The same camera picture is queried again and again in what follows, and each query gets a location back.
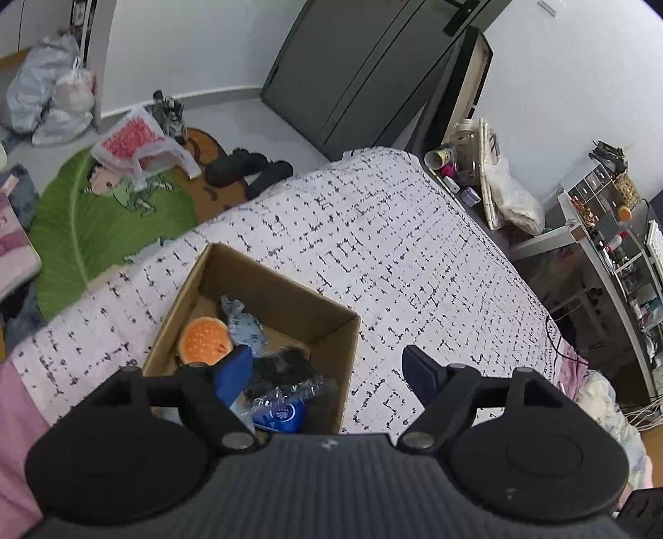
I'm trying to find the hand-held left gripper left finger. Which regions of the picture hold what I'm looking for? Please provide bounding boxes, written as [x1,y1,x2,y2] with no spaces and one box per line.
[93,345,261,453]

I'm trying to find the clear plastic jar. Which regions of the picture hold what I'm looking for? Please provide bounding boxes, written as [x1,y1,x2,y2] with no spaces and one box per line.
[452,118,491,186]

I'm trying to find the pink-printed plastic bag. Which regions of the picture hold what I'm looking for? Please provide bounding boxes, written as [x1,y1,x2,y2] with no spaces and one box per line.
[91,107,202,188]

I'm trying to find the blue knitted soft toy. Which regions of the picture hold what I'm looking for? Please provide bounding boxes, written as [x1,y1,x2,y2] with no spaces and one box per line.
[220,295,269,349]

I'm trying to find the pink bed sheet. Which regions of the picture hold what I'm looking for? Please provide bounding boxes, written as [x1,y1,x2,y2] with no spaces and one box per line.
[556,341,592,396]

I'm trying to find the white keyboard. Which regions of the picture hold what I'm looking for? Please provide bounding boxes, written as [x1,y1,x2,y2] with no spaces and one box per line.
[645,219,663,283]

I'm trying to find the camouflage shoes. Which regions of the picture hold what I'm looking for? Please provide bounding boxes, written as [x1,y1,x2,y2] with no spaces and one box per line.
[146,90,188,142]

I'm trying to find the white duvet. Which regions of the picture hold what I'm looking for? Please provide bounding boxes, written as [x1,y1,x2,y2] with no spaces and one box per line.
[574,369,649,489]

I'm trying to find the paper cup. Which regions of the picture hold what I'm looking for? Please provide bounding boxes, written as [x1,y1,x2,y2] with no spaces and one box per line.
[424,146,457,170]

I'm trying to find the woven basket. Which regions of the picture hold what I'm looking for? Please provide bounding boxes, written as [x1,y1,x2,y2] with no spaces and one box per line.
[613,172,641,209]

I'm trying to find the grey plastic bag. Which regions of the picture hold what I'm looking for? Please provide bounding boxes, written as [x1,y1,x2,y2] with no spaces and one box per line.
[4,34,82,131]

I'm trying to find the pink striped blanket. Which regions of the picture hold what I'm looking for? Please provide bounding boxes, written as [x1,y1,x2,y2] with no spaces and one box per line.
[0,172,43,302]

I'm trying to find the black slipper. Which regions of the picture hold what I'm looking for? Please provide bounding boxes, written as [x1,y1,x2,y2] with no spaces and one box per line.
[245,160,295,201]
[205,147,269,188]

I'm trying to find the dark wardrobe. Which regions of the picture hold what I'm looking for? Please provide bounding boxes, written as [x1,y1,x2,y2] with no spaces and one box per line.
[260,0,515,163]

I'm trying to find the pink cloth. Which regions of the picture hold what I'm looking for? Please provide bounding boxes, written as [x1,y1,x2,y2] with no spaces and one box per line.
[0,359,53,530]

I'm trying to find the white plastic bag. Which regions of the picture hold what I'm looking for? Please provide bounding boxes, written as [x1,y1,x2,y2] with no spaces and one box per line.
[477,117,546,235]
[31,105,95,147]
[52,58,97,113]

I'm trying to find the brown cardboard box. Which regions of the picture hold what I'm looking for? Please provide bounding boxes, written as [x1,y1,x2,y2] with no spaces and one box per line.
[142,242,362,436]

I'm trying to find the green leaf rug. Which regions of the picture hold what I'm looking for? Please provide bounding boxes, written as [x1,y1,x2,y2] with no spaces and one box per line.
[27,146,201,323]

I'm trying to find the black cable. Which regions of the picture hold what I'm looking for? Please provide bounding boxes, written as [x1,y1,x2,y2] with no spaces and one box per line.
[545,310,571,364]

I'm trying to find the white desk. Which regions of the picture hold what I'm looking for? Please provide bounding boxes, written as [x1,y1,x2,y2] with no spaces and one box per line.
[509,188,663,400]

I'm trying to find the white black-checked bedspread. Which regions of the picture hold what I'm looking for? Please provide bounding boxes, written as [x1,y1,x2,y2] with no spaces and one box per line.
[10,146,563,433]

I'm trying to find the orange burger plush toy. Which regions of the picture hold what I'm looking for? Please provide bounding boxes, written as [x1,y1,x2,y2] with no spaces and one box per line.
[178,316,233,364]

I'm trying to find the small drawer unit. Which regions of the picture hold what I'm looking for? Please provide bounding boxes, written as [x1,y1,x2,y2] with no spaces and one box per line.
[566,157,618,204]

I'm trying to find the black garment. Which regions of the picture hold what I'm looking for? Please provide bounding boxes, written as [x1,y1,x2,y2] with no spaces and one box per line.
[250,346,339,411]

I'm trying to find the blue plastic packet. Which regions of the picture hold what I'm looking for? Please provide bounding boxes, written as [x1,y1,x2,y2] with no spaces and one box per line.
[251,398,308,435]

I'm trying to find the white cable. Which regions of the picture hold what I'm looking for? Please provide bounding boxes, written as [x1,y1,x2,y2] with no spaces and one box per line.
[620,396,663,432]

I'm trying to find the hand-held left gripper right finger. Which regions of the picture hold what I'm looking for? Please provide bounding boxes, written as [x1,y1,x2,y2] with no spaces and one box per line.
[402,345,564,452]

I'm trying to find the brown bear rug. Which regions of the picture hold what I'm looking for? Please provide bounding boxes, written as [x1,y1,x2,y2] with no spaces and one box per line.
[175,127,250,214]

